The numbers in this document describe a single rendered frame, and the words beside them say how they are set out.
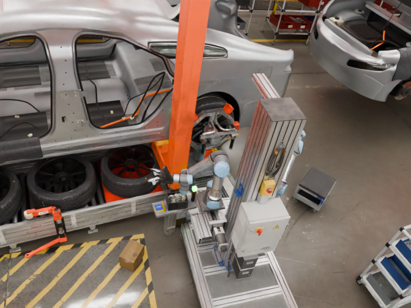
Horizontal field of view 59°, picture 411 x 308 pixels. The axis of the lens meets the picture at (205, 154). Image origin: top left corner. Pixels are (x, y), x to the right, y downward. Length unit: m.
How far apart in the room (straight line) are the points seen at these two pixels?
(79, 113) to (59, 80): 0.37
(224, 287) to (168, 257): 0.70
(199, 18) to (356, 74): 3.29
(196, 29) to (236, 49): 1.05
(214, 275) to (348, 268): 1.55
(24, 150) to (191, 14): 2.01
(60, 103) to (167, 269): 1.90
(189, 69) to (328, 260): 2.64
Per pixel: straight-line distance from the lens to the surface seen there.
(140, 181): 3.86
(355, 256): 4.56
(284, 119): 2.38
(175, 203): 3.61
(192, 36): 2.74
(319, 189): 4.51
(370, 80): 5.54
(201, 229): 3.24
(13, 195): 3.92
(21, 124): 4.21
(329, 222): 4.70
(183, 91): 2.96
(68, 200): 3.80
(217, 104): 3.90
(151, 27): 3.45
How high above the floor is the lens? 3.37
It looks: 43 degrees down
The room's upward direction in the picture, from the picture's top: 10 degrees clockwise
